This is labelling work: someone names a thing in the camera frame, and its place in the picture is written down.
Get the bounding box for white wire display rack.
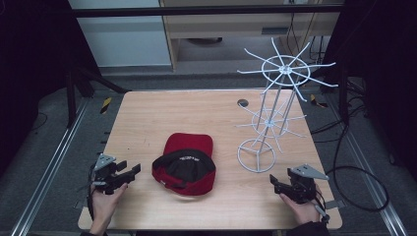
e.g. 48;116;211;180
234;36;339;174

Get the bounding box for grey metal bracket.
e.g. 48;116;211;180
324;199;346;210

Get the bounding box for person's left hand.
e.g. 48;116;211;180
90;182;129;228

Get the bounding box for person's right hand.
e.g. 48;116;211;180
279;192;322;226

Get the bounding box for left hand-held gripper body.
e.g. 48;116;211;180
92;152;136;196

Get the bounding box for black horizontal bar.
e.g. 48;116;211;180
71;3;344;19

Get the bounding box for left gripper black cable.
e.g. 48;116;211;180
86;162;96;221

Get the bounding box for black yellow striped tape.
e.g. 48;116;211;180
309;93;329;109
99;96;113;115

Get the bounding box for red baseball cap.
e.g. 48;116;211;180
150;132;217;197

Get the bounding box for black curtain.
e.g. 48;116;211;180
0;0;101;180
321;0;417;183

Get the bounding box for hanging black cables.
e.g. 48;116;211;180
285;12;328;65

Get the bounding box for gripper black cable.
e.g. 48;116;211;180
314;185;331;225
86;162;96;221

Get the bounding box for long black floor cable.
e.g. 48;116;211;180
310;94;391;213

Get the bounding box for white cabinet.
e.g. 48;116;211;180
67;0;173;69

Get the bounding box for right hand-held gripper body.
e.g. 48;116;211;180
284;163;330;205

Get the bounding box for aluminium floor rail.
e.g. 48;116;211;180
9;97;90;236
328;92;410;236

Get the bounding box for light wooden desk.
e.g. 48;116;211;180
158;0;346;72

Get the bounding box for black metal stand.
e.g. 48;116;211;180
64;63;130;130

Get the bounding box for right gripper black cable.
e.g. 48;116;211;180
314;185;331;225

